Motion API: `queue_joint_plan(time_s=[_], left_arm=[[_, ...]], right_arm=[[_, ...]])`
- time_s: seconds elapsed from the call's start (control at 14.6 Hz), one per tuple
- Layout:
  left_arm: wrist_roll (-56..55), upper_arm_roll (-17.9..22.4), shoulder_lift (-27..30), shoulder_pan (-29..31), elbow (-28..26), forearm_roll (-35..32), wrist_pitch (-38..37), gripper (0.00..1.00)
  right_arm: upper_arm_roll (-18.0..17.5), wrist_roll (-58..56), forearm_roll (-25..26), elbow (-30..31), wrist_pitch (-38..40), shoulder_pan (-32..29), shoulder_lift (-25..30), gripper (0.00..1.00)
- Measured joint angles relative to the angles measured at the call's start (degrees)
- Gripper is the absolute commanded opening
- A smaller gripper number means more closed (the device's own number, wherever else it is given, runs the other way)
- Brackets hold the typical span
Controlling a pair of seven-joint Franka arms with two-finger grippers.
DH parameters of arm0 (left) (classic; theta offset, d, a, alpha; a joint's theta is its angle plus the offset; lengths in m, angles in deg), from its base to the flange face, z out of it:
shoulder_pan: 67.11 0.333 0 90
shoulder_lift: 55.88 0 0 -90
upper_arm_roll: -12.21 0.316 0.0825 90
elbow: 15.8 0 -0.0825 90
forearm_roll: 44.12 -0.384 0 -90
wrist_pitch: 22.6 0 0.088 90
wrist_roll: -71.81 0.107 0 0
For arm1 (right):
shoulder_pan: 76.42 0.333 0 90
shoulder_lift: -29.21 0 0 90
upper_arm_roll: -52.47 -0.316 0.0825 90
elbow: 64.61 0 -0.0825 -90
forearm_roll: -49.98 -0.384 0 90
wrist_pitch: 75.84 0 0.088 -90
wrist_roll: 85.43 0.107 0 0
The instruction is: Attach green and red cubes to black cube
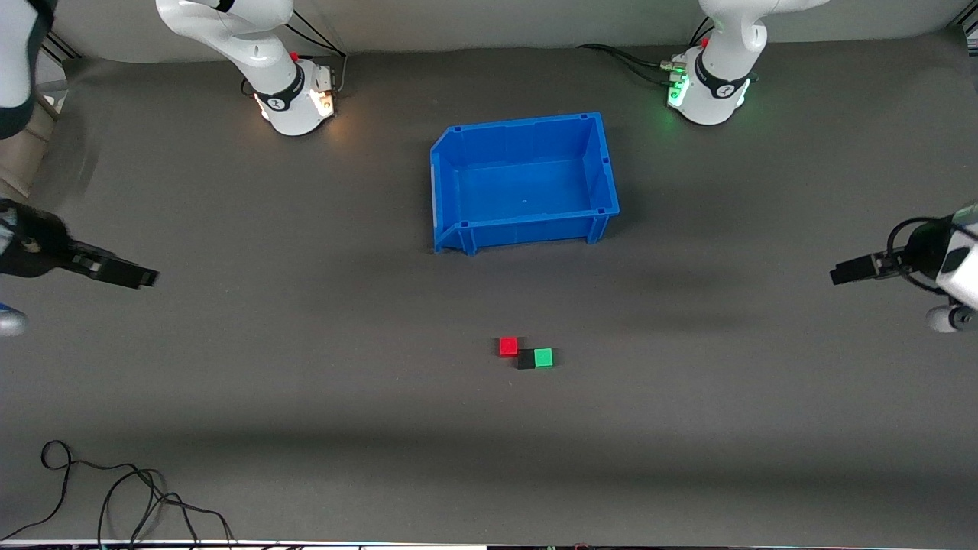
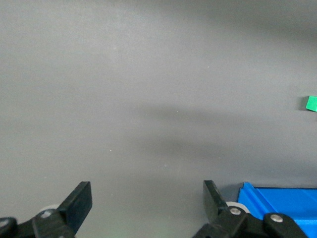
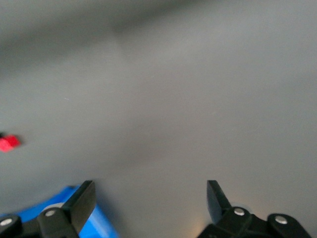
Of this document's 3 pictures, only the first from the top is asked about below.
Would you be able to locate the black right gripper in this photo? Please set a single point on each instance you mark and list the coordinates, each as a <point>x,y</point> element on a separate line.
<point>38,246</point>

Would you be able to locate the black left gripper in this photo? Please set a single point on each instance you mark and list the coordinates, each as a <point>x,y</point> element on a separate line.
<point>921,250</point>

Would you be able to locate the small green cube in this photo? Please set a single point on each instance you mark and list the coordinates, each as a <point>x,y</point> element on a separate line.
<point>543,357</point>

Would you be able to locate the small red cube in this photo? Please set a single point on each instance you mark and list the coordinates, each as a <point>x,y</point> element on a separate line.
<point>508,347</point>

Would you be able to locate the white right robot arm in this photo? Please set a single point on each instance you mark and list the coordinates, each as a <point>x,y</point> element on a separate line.
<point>260,61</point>

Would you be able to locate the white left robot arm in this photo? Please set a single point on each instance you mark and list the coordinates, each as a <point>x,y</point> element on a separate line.
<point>722,69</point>

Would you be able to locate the small black cube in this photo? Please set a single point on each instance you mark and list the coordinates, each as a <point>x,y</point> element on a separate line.
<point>525,360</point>

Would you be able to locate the beige plastic box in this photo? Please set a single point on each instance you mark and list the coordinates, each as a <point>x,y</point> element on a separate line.
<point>30,153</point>

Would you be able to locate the blue plastic storage bin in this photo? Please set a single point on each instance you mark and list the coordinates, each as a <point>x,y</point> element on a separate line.
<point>523,191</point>

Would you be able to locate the dark grey table mat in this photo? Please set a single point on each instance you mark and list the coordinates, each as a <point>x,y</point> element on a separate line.
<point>489,458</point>

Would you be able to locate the aluminium frame rail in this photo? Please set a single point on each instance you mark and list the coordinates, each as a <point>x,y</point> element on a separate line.
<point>59,46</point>

